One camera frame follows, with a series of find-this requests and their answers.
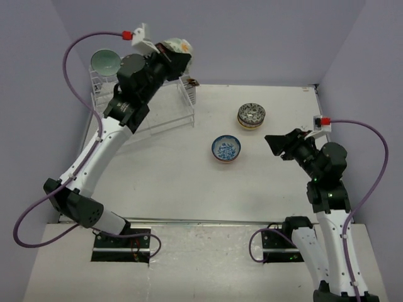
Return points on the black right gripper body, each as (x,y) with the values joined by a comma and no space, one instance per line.
(301,149)

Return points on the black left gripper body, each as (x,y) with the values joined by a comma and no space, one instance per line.
(170,70)

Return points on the olive tan bowl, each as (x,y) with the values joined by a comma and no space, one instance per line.
(179,45)

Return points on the yellow teal patterned bowl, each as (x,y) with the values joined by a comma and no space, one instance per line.
(249,127)

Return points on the grey floral bowl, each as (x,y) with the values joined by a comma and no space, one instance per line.
(251,112)

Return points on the dark navy bowl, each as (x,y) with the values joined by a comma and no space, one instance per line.
(226,147)

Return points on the orange floral bowl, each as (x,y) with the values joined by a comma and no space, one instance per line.
(224,161)

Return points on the dark green bowl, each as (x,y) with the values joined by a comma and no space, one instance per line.
(105,62)

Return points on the blue triangle pattern bowl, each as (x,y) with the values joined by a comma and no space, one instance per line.
(244,122)

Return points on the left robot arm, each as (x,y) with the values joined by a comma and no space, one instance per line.
(139,78)

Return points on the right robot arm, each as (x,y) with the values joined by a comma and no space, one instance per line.
(334,269)

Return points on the clear acrylic dish rack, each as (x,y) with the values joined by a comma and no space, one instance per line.
(169,108)

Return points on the brown object in holder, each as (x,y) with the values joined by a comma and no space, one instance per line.
(193,82)

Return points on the white slotted cutlery holder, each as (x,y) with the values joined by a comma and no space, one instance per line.
(191,93)

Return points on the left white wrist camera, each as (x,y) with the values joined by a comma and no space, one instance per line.
(140,40)

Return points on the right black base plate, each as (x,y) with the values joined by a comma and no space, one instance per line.
(278,250)

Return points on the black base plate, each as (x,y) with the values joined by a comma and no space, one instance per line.
(111,249)
(278,250)

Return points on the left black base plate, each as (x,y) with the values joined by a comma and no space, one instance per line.
(111,249)

